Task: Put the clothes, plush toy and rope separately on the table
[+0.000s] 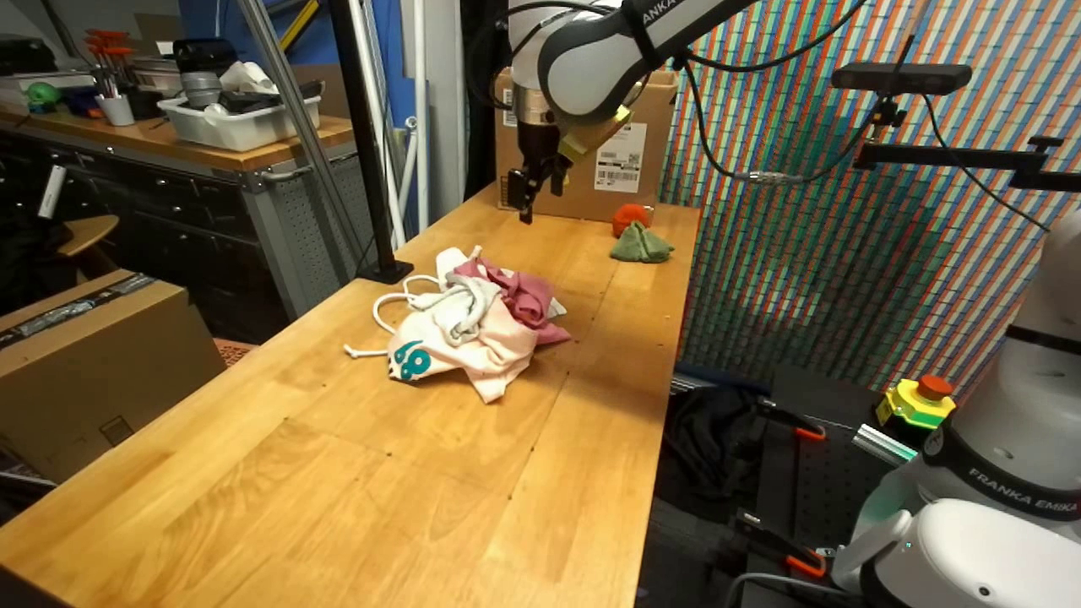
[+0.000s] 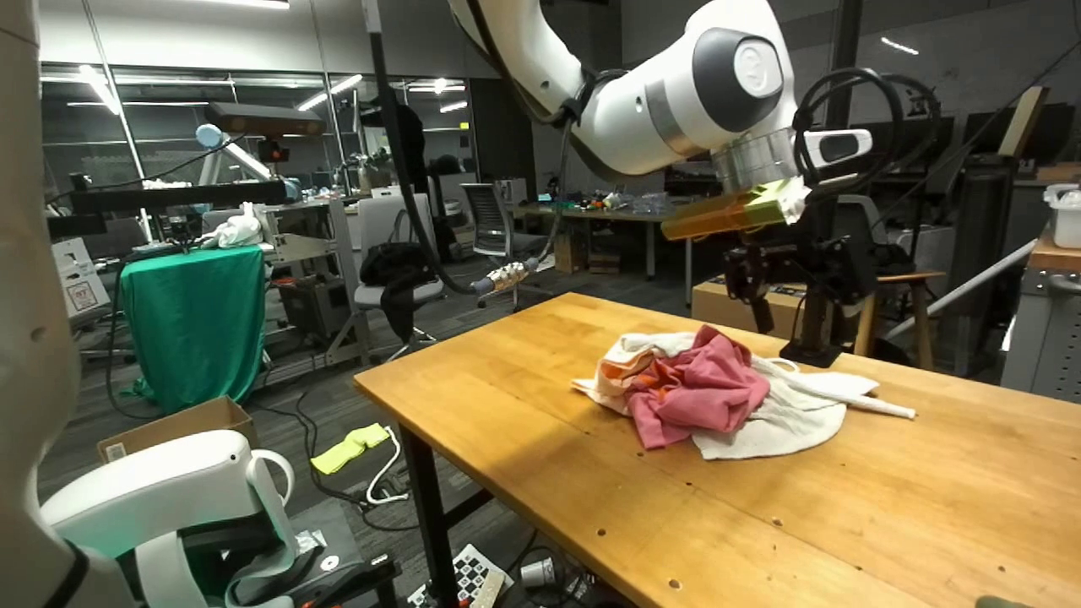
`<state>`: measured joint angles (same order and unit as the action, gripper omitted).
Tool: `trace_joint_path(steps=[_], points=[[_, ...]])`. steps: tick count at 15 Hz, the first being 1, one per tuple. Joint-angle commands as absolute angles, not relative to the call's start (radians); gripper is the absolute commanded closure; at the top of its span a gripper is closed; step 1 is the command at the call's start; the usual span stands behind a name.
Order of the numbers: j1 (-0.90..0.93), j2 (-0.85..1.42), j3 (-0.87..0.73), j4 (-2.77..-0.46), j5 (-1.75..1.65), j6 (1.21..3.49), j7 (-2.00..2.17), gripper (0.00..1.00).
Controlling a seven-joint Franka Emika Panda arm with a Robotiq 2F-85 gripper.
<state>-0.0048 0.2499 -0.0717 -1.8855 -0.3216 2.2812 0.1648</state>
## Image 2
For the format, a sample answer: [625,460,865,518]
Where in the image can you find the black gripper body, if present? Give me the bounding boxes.
[746,237,865,301]

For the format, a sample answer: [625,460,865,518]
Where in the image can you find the pink cloth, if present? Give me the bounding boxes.
[623,325,775,453]

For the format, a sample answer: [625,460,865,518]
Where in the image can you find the white knit towel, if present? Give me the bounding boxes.
[686,349,886,466]

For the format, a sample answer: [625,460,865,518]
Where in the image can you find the large brown cardboard box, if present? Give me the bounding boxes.
[686,270,815,341]

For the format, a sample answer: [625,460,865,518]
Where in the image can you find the wooden stool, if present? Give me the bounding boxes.
[848,266,949,362]

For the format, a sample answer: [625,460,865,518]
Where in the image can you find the black vertical pole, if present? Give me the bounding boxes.
[781,0,869,372]

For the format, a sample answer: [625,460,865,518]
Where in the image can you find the black computer monitor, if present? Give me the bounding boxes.
[872,111,960,173]

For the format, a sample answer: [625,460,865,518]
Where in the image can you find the long wooden table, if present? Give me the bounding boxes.
[511,189,704,307]

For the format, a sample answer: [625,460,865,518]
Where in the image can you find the workbench with wooden top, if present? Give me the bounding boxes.
[994,232,1081,401]

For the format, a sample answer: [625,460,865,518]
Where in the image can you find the white plastic bin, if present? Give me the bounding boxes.
[1042,184,1081,255]

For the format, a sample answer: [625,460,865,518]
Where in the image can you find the wooden board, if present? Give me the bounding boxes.
[994,82,1052,161]

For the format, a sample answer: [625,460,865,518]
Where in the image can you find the grey office chair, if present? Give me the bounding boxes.
[460,179,533,264]

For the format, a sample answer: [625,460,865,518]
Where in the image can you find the black draped jacket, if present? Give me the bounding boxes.
[355,237,443,341]

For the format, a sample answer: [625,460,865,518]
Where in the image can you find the checkered calibration card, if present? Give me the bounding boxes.
[451,542,517,608]

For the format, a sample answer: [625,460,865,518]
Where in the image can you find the yellow green power strip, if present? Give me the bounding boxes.
[307,420,397,481]

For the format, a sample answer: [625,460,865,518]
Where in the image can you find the black overhead bar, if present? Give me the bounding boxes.
[207,98,329,141]

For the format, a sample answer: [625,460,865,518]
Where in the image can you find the white crumpled plastic bag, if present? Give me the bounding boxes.
[196,200,274,249]

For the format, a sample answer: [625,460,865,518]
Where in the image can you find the green cloth covered table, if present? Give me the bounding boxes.
[116,242,270,417]

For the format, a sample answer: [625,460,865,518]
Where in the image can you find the black lab desk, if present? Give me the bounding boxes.
[44,179,292,239]

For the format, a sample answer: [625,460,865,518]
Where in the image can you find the flat cardboard box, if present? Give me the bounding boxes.
[95,397,259,466]

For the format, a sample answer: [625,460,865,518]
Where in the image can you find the white grey device panel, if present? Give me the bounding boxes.
[47,232,116,325]

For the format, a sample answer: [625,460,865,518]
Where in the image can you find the aluminium extrusion rail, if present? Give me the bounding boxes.
[882,232,1045,341]

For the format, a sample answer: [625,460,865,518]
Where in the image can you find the thin white cable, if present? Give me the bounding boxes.
[362,434,415,510]

